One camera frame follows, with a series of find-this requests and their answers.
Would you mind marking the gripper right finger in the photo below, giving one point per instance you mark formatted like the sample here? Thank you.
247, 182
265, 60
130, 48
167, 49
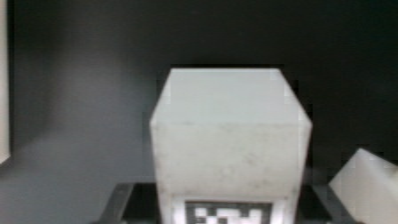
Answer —
320, 207

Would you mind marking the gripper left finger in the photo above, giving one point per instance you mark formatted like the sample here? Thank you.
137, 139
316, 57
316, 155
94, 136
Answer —
130, 208

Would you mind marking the white table leg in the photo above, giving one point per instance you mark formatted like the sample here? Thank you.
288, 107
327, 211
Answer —
229, 137
364, 186

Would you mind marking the white table leg back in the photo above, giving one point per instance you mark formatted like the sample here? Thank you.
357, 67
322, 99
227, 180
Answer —
364, 186

